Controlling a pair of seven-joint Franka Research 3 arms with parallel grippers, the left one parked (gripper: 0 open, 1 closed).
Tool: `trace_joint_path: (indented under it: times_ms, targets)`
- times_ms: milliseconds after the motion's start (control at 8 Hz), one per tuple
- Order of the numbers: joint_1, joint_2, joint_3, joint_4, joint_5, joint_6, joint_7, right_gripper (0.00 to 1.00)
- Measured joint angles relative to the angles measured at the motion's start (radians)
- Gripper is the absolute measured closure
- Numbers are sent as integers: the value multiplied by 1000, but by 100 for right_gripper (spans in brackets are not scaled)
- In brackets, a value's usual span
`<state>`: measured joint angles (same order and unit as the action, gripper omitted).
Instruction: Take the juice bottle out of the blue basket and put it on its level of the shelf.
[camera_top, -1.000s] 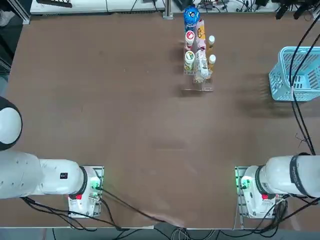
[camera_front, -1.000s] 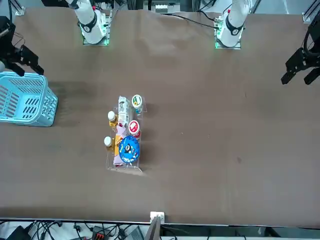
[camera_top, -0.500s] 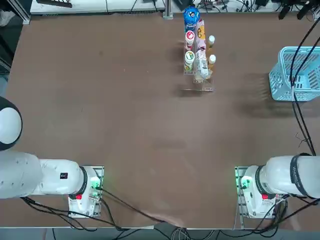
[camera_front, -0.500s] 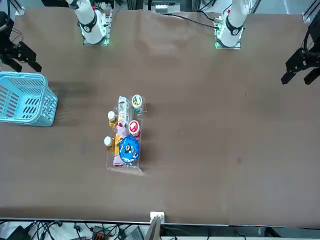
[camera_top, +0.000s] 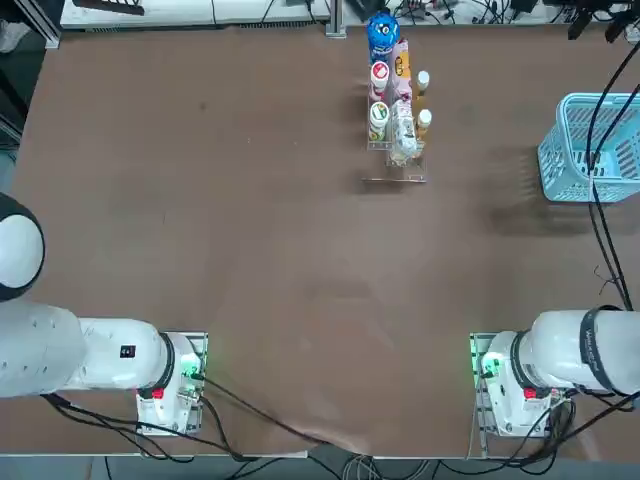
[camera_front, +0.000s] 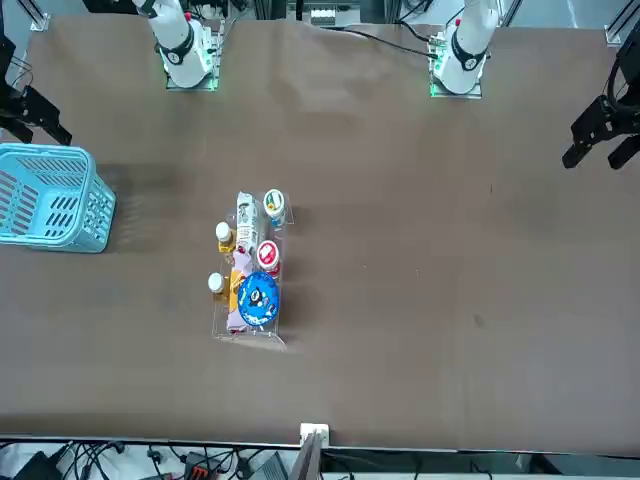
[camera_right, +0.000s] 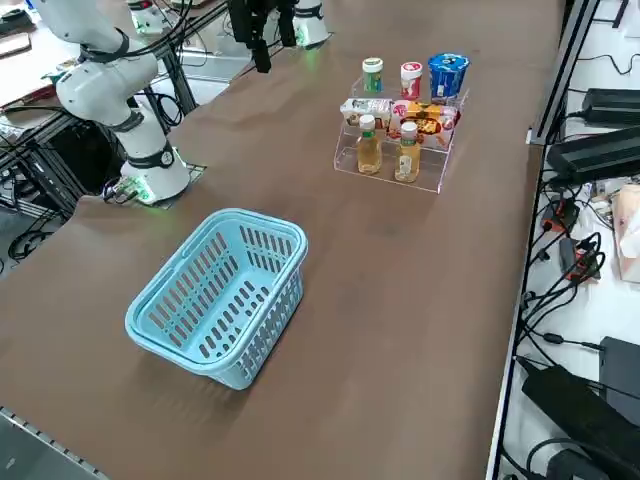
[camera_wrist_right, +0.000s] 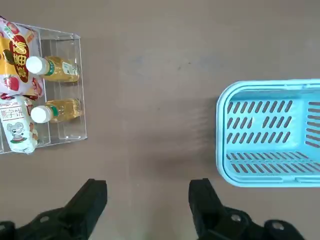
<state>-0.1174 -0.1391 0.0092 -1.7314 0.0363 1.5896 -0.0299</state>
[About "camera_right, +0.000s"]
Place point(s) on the green lid snack cup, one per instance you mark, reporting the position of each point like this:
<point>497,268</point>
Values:
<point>372,75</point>

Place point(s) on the amber juice bottle white cap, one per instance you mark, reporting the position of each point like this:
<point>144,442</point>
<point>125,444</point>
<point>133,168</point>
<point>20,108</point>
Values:
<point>369,150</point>
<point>407,155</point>

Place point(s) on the white mouse print biscuit packet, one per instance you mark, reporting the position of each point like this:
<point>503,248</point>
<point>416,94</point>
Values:
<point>365,107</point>

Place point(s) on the black round-edged device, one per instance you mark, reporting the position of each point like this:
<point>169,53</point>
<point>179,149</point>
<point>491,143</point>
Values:
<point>575,465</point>

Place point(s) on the clear acrylic tiered shelf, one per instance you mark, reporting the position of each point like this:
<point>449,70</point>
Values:
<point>435,170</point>

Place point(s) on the strawberry print snack packet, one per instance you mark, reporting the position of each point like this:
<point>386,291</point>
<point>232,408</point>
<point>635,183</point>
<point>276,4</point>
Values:
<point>435,117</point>

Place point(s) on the orange black plug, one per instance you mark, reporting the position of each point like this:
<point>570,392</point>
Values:
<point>582,265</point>
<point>562,215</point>

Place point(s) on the long black power brick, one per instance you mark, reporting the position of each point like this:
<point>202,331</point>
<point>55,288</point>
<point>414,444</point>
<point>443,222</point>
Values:
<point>565,400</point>

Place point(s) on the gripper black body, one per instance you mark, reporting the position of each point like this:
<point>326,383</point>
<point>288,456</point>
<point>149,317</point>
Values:
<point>260,5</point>

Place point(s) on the blue instant noodle cup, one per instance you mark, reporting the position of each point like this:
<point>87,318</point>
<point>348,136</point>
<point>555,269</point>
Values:
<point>447,75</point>

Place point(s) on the white post base bracket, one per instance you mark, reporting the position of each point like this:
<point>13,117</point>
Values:
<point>537,136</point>

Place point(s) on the slim black power adapter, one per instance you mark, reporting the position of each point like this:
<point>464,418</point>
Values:
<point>615,107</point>

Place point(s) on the large black power brick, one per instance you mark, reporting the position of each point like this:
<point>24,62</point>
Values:
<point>595,155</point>

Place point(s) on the light blue plastic basket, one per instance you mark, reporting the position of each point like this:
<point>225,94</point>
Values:
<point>232,380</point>

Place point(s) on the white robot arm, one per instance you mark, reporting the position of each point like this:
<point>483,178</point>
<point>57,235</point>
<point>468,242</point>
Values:
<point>310,22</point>
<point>100,85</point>

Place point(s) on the black square box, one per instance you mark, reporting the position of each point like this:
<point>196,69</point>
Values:
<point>622,370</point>

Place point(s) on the pink tissue box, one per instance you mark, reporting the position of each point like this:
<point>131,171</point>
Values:
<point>627,225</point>

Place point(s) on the red lid snack cup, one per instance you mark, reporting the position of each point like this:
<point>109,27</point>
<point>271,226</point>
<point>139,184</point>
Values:
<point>411,80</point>

